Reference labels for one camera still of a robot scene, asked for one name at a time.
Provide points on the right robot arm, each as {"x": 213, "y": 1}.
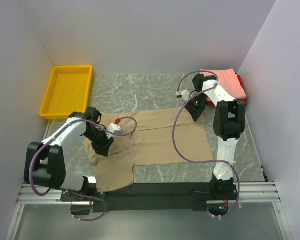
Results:
{"x": 228, "y": 125}

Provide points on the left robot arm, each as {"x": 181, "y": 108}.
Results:
{"x": 45, "y": 168}

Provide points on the beige t-shirt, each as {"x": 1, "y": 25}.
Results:
{"x": 158, "y": 136}

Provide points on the folded red t-shirt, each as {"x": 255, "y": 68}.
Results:
{"x": 240, "y": 95}

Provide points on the yellow plastic bin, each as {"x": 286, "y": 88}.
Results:
{"x": 67, "y": 91}

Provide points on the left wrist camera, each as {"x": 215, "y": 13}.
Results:
{"x": 115, "y": 129}

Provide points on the aluminium rail frame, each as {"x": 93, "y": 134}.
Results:
{"x": 259, "y": 216}

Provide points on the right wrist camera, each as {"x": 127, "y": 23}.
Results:
{"x": 185, "y": 94}

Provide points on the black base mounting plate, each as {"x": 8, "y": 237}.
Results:
{"x": 159, "y": 196}

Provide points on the folded pink t-shirt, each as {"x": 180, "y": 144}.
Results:
{"x": 230, "y": 81}

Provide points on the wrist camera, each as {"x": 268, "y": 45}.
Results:
{"x": 185, "y": 94}
{"x": 115, "y": 129}

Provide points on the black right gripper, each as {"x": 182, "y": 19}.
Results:
{"x": 195, "y": 113}

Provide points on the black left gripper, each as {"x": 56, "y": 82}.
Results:
{"x": 102, "y": 147}

